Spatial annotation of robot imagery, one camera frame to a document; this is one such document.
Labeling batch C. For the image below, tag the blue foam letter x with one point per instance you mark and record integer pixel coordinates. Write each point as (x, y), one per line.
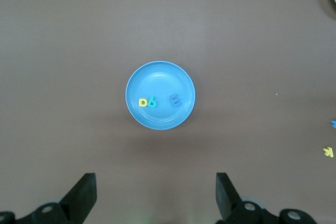
(334, 124)

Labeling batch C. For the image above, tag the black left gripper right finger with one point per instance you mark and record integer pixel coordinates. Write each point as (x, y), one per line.
(225, 195)

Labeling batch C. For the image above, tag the blue foam letter E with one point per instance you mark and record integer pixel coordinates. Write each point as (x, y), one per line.
(172, 100)

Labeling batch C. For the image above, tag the yellow foam letter D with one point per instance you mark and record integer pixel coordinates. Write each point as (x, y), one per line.
(140, 102)

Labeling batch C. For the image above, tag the brown table cover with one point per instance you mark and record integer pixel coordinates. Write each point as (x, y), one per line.
(78, 51)

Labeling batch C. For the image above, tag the teal foam letter a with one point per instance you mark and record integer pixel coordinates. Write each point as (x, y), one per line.
(148, 104)

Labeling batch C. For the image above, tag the yellow foam letter k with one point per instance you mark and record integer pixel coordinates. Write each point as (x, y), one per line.
(329, 152)

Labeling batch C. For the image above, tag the blue round plate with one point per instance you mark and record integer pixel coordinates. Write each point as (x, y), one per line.
(162, 85)

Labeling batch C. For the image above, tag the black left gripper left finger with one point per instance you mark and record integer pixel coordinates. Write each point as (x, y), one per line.
(78, 195)

